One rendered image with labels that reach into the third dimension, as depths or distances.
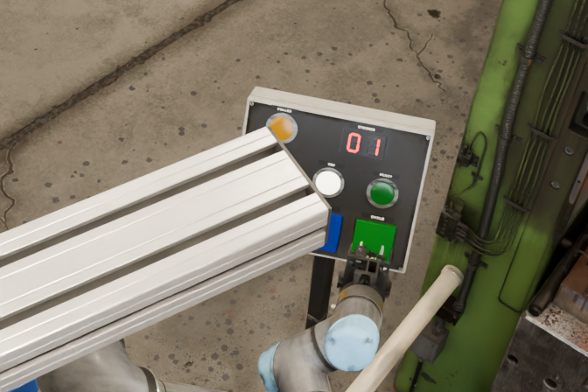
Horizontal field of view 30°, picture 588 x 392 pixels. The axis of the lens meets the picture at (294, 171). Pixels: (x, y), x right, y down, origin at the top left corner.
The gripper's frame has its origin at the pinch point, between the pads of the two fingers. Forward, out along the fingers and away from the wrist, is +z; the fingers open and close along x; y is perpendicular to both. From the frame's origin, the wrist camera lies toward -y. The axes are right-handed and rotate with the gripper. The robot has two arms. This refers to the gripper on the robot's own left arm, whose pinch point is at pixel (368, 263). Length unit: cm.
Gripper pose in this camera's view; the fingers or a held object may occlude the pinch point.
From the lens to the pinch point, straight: 193.6
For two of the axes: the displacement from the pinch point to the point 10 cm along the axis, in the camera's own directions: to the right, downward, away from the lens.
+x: -9.8, -1.9, 0.9
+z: 1.5, -3.3, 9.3
